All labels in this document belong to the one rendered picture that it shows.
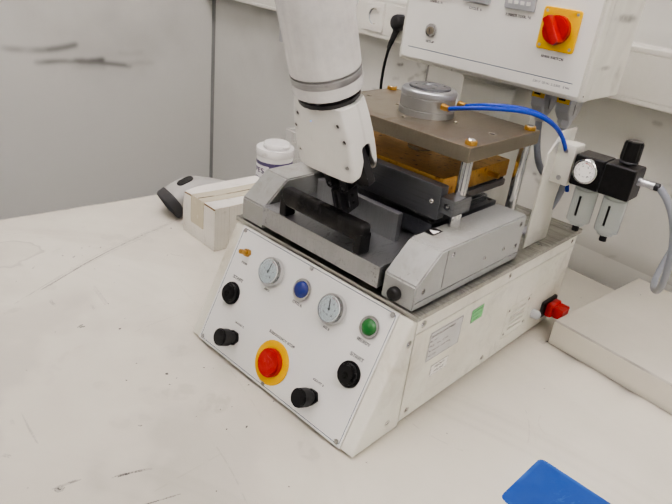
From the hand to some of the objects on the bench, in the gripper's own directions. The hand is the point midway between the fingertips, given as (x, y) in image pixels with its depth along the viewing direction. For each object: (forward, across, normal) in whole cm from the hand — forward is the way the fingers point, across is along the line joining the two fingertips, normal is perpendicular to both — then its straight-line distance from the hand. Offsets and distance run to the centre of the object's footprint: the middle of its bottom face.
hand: (345, 197), depth 82 cm
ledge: (+39, -64, -32) cm, 81 cm away
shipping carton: (+30, +43, -6) cm, 53 cm away
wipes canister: (+36, +51, -22) cm, 66 cm away
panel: (+19, 0, +21) cm, 29 cm away
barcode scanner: (+30, +56, -7) cm, 64 cm away
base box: (+29, -2, -5) cm, 30 cm away
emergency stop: (+18, 0, +20) cm, 27 cm away
